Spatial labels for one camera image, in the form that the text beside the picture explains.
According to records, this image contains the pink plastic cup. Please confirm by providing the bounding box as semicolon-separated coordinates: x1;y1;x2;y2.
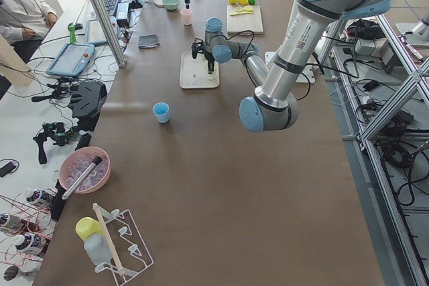
180;8;192;25

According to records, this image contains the cream white plastic cup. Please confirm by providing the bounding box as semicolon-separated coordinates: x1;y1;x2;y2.
207;72;219;82

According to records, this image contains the blue plastic cup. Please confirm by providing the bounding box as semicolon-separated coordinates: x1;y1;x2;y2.
152;102;170;124

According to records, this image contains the cream rabbit print tray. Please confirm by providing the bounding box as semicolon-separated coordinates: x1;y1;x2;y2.
179;52;220;89

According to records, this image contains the green plastic bowl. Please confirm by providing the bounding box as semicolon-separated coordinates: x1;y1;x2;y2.
162;0;180;11

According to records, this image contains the grey folded cloth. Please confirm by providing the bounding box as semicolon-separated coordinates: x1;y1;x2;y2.
138;34;160;49

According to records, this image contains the bamboo cutting board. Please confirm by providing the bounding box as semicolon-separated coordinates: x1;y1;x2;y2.
227;5;264;34

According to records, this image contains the yellow plastic knife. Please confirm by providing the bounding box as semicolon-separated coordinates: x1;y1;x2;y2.
229;11;254;17

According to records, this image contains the blue teach pendant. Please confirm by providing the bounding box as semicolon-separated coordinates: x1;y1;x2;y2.
84;19;107;46
46;44;95;76

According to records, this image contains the black plastic casing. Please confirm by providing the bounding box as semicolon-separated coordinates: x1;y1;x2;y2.
68;80;107;133

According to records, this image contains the seated person in white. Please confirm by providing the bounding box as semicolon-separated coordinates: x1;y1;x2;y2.
1;0;58;62

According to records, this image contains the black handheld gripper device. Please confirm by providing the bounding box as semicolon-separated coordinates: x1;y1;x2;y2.
33;122;79;165

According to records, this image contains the pink ribbed bowl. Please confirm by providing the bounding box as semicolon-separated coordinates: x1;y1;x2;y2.
59;146;111;194

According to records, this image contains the wooden rod on rack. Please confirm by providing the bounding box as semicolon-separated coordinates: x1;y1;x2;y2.
93;203;125;276

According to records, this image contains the yellow cup on rack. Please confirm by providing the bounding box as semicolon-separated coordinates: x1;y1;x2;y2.
75;217;104;242

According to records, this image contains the grey cup on rack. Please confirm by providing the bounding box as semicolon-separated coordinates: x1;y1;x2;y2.
84;233;113;266

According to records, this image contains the purple label bottle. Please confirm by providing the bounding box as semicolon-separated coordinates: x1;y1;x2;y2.
24;188;54;209
13;233;46;256
1;213;25;234

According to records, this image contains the black phone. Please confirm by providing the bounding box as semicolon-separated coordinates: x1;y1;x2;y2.
0;161;17;177

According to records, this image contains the aluminium frame post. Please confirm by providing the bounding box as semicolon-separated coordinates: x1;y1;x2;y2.
90;0;126;68

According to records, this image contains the green handled tool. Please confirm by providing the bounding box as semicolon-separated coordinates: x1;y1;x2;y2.
68;23;76;45

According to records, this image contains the white wire cup rack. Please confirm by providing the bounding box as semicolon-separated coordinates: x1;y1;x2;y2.
95;209;154;285

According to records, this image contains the aluminium frame rail right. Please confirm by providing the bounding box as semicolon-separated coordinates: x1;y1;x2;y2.
318;10;428;285

